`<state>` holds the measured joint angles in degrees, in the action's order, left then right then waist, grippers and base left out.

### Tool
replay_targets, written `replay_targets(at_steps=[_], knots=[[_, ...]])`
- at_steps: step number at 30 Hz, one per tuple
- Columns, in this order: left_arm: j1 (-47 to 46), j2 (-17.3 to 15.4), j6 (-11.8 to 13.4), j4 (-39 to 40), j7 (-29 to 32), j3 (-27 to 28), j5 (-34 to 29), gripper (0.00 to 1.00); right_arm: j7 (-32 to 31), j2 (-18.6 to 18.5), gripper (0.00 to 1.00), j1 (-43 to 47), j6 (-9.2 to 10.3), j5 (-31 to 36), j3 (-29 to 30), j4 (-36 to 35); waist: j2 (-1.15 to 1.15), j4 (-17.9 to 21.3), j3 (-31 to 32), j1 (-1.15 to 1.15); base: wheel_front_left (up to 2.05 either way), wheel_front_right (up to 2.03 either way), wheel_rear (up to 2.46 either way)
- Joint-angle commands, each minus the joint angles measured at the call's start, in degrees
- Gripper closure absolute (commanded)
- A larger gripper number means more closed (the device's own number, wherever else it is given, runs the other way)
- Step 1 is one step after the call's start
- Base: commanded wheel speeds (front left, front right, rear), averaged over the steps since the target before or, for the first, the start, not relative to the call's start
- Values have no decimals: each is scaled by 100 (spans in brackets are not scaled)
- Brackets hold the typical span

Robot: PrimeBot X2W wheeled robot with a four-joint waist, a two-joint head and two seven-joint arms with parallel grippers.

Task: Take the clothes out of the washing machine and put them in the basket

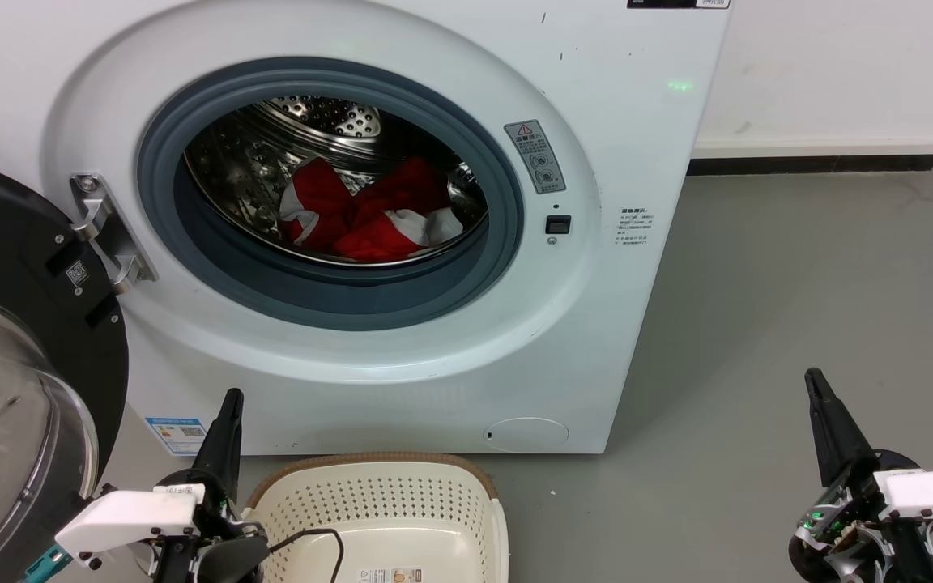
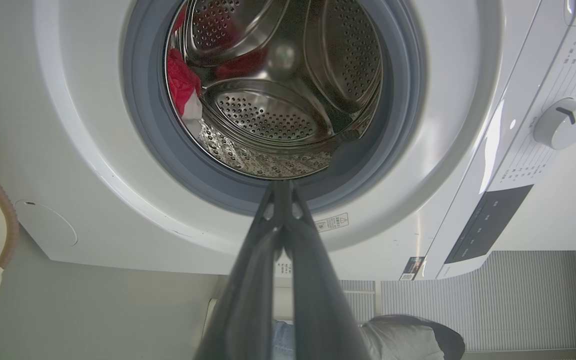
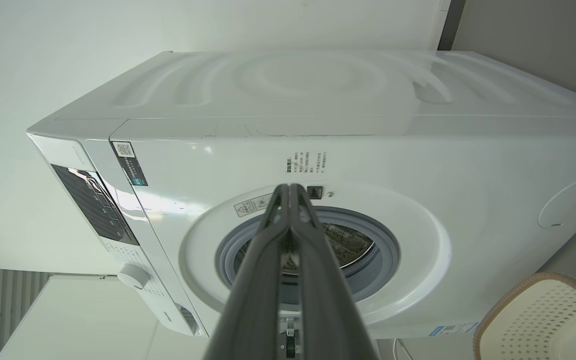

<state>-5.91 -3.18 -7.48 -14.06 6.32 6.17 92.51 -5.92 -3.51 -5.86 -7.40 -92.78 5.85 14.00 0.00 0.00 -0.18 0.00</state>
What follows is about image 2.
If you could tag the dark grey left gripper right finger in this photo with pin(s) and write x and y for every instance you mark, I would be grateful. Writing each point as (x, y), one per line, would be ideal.
(318, 300)

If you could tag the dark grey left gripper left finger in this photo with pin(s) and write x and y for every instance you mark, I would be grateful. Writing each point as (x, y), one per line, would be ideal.
(248, 300)

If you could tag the red and white garment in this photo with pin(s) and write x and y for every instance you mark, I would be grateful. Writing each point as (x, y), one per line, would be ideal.
(180, 82)

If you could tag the black washer display panel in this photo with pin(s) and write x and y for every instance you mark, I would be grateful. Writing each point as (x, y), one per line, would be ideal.
(488, 225)

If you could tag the stainless steel washing machine drum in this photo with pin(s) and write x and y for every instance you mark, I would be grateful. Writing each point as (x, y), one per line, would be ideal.
(268, 110)

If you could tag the blue jeans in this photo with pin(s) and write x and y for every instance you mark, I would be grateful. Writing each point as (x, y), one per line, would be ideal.
(283, 342)

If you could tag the grey warning sticker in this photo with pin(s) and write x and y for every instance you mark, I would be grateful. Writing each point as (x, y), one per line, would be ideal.
(331, 222)

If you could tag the small dark QR sticker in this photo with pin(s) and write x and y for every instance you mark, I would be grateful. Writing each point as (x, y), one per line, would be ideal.
(412, 268)

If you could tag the white ribbed panel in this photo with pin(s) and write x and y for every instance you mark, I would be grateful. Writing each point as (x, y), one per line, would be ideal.
(493, 300)

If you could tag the white front-loading washing machine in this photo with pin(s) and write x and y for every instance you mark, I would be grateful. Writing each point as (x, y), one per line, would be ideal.
(93, 175)

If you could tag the grey rubber door gasket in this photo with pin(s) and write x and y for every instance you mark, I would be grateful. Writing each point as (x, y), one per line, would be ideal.
(143, 125)

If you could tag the round filter cover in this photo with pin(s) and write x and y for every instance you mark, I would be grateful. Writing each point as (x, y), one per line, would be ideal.
(45, 225)

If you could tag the white round program knob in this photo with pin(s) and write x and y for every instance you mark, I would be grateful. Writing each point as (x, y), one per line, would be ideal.
(563, 125)

